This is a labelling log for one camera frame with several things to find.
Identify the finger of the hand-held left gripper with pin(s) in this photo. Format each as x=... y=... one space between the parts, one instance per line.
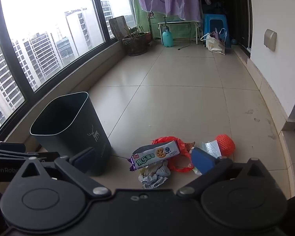
x=45 y=156
x=7 y=146

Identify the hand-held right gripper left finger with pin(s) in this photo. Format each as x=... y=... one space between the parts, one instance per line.
x=84 y=161

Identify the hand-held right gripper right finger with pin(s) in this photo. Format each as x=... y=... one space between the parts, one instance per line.
x=202 y=162

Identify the clear plastic wrapper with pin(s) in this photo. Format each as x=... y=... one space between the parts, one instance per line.
x=212 y=147

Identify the orange mesh net bag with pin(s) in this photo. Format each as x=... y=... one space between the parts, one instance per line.
x=179 y=164

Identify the orange foam fruit net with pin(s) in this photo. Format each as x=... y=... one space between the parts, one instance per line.
x=226 y=143

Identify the dark green trash bin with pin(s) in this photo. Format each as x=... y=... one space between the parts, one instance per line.
x=64 y=123

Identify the purple green snack packet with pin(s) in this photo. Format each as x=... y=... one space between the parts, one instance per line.
x=152 y=156

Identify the white tissue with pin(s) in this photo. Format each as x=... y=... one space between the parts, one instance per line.
x=154 y=179

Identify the napa cabbage leaf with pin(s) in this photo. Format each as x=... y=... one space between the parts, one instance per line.
x=147 y=170

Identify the apartment buildings outside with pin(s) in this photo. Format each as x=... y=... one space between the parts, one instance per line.
x=41 y=51

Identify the white shopping bag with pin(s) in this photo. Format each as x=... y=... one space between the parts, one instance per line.
x=213 y=45

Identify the brown ceramic plant pot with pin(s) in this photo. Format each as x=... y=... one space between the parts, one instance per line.
x=135 y=44

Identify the small red plant pot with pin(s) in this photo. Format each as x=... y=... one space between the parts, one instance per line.
x=148 y=37

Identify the wooden board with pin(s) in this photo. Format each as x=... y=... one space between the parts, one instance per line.
x=118 y=27

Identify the white bench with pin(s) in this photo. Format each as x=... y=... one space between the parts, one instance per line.
x=177 y=22

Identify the blue plastic stool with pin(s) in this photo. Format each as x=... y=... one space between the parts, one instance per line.
x=215 y=21

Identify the green cloth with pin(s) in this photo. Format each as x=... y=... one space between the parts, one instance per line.
x=142 y=22

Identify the beige wall socket cover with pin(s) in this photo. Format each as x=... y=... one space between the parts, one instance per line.
x=270 y=39

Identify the black window frame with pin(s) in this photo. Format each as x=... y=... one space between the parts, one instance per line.
x=99 y=12

